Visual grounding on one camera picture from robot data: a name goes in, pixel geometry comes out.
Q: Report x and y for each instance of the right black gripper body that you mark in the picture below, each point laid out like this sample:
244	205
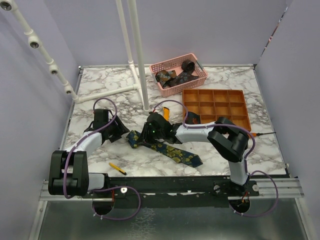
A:
150	134

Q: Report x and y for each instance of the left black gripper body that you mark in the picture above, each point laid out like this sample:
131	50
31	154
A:
116	129

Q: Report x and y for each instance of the blue yellow floral tie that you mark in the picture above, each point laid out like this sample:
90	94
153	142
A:
178	155

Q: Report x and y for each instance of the orange compartment tray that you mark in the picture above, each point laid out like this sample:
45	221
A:
211	104

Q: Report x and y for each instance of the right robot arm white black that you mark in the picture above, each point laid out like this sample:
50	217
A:
230	140

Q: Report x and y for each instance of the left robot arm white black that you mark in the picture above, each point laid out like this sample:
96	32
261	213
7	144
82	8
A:
69	174

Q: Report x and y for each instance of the orange utility knife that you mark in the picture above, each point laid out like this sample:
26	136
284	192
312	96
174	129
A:
166	113

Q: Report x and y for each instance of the yellow black pencil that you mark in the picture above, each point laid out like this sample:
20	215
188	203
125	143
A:
117	168

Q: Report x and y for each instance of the rolled dark red-patterned tie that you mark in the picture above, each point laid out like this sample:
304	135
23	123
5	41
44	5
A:
193	118

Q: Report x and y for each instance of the dark orange-patterned tie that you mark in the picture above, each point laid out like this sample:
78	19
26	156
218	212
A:
164	76

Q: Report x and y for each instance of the dark blue-patterned tie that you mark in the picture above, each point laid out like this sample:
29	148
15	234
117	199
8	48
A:
182	78

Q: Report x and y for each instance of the pink plastic basket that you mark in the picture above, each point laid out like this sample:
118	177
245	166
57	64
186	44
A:
175	64

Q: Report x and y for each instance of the rolled brown tie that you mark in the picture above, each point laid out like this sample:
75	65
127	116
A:
188	66

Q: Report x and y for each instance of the white pvc pipe rack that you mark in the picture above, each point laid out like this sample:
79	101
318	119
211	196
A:
138	73

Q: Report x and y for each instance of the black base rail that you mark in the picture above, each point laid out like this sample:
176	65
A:
172	192

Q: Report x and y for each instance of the orange handled screwdriver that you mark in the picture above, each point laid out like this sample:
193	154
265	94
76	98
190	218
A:
254	134

